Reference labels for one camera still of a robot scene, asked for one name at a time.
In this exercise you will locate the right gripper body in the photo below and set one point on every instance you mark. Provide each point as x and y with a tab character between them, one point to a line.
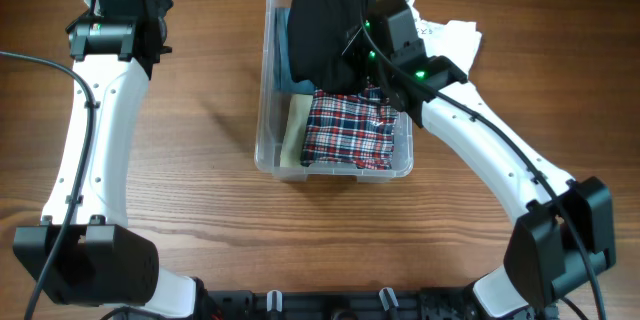
379	67

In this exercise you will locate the white t-shirt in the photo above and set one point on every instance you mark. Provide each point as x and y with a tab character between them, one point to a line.
457	40

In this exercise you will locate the black garment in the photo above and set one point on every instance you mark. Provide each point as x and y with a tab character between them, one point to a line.
321	38

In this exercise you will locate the plaid shirt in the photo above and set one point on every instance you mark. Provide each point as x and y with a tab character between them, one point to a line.
355	129

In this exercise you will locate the cream cloth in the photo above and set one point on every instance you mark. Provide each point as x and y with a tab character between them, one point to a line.
294	136

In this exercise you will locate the blue denim jeans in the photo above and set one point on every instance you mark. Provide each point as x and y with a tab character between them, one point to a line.
283	80

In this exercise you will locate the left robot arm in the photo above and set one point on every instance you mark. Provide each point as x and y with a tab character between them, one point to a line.
82	251

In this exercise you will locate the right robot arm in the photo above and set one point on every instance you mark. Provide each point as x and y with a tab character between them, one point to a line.
562	229

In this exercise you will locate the clear plastic storage container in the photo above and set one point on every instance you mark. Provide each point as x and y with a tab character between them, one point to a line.
272	121

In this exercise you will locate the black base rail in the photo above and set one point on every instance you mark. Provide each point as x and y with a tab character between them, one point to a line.
385	304

